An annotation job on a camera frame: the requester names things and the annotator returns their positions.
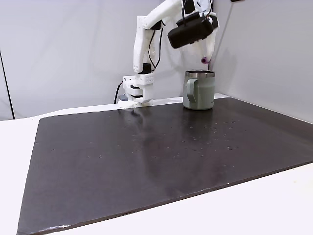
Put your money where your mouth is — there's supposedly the grey-green steel mug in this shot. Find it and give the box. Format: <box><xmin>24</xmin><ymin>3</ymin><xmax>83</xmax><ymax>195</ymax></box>
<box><xmin>182</xmin><ymin>70</ymin><xmax>216</xmax><ymax>111</ymax></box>

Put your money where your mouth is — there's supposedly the black glossy mat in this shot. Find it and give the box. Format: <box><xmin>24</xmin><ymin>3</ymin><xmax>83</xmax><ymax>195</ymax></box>
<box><xmin>16</xmin><ymin>97</ymin><xmax>313</xmax><ymax>235</ymax></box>

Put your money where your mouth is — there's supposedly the black oval camera box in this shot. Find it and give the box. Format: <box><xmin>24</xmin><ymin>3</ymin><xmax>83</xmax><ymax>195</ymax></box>
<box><xmin>167</xmin><ymin>11</ymin><xmax>215</xmax><ymax>50</ymax></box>

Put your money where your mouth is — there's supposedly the black camera cable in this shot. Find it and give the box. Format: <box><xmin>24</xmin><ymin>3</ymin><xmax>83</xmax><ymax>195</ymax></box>
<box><xmin>146</xmin><ymin>0</ymin><xmax>214</xmax><ymax>72</ymax></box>

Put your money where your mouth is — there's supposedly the black base power cable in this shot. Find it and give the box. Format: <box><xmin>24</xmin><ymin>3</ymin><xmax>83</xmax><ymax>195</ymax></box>
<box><xmin>113</xmin><ymin>83</ymin><xmax>123</xmax><ymax>104</ymax></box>

